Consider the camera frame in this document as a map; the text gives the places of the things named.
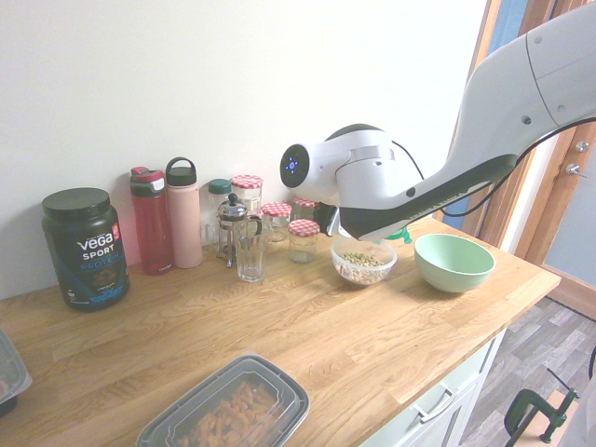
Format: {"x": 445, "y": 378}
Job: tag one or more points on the green round container lid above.
{"x": 404, "y": 235}

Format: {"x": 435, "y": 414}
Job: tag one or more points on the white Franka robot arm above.
{"x": 512, "y": 93}

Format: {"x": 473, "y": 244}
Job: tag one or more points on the small jar red checked lid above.
{"x": 303, "y": 242}
{"x": 277, "y": 209}
{"x": 303, "y": 202}

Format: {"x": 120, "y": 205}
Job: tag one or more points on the tall jar red checked lid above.
{"x": 247, "y": 184}

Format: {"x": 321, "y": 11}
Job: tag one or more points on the clear food container with nuts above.
{"x": 363, "y": 274}

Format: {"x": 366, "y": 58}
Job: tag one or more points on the black tray container with pasta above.
{"x": 223, "y": 410}

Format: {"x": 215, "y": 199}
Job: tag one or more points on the black tray container clear lid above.
{"x": 11, "y": 377}

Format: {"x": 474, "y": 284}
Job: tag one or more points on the clear drinking glass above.
{"x": 251, "y": 261}

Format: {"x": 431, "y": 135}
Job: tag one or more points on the glass French press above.
{"x": 231, "y": 219}

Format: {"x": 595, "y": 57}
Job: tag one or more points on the clear bottle green cap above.
{"x": 212, "y": 205}

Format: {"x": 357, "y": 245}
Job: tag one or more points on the pink water bottle black cap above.
{"x": 185, "y": 223}

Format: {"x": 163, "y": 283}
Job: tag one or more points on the red water bottle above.
{"x": 151, "y": 228}

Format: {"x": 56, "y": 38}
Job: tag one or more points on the pale green bowl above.
{"x": 447, "y": 274}

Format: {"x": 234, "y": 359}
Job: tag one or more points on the black Vega protein tub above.
{"x": 86, "y": 251}

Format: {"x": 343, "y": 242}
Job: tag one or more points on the pale green cabinet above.
{"x": 465, "y": 396}

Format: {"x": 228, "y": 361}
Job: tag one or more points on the wooden door with glass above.
{"x": 559, "y": 209}

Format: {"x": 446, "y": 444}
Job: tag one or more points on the dark green metal clamp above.
{"x": 524, "y": 410}

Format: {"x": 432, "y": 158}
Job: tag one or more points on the silver door lock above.
{"x": 581, "y": 146}

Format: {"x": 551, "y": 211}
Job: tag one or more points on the wooden door frame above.
{"x": 507, "y": 219}

